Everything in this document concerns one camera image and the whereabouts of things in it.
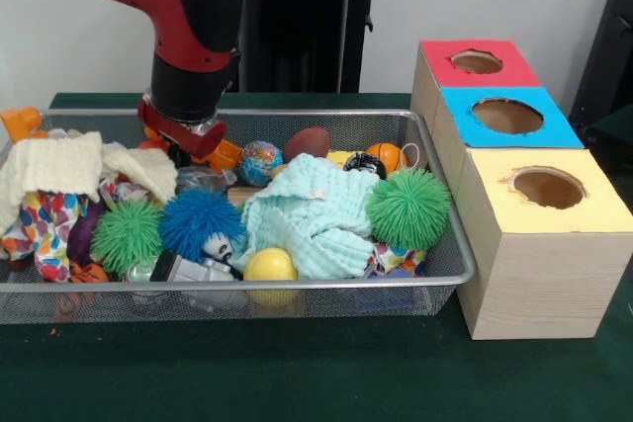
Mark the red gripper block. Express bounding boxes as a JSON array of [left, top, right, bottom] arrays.
[[136, 98, 227, 169]]

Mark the colourful globe ball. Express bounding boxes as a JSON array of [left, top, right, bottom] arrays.
[[237, 139, 284, 187]]

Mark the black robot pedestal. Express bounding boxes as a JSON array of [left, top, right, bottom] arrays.
[[236, 0, 400, 95]]

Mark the blue spiky toy with face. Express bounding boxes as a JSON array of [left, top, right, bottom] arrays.
[[158, 189, 247, 265]]

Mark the long orange block with holes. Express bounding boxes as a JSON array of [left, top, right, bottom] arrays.
[[137, 125, 243, 174]]

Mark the large green spiky ball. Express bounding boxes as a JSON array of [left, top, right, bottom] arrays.
[[91, 199, 164, 278]]

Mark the wooden box with three holes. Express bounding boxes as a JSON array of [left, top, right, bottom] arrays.
[[408, 39, 633, 342]]

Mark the cream ribbed cloth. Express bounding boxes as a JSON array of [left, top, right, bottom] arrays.
[[0, 130, 178, 235]]

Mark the shallow clear mesh bin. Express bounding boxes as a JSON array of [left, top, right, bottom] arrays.
[[0, 108, 477, 325]]

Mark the small orange basketball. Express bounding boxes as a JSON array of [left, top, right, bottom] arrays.
[[365, 142, 409, 174]]

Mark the black upright panel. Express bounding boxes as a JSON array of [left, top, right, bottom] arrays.
[[568, 0, 633, 122]]

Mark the mint ribbed cloth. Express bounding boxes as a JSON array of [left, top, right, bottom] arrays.
[[230, 153, 382, 280]]

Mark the small brown football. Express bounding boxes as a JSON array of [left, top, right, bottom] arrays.
[[283, 127, 331, 161]]

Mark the plain yellow ball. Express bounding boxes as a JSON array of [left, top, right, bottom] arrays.
[[242, 247, 300, 305]]

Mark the orange plastic toy piece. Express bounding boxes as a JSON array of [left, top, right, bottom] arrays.
[[0, 106, 48, 141]]

